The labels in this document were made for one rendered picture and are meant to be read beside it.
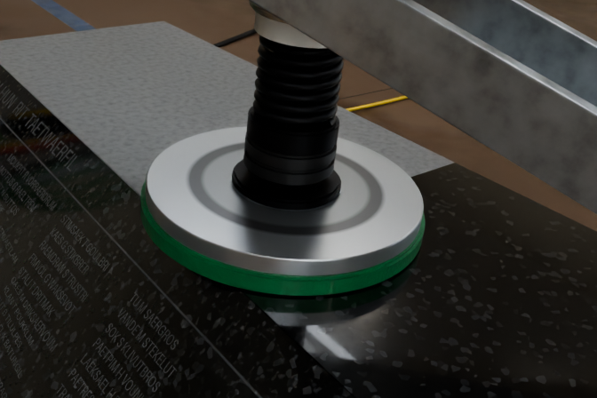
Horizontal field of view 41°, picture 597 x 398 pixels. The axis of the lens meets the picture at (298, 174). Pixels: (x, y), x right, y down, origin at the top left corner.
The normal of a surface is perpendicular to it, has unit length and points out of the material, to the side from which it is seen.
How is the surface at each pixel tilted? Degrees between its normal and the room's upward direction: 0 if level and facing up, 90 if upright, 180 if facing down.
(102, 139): 0
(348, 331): 0
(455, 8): 90
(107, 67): 0
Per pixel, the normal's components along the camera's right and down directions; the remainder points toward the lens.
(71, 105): 0.11, -0.89
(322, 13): -0.48, 0.35
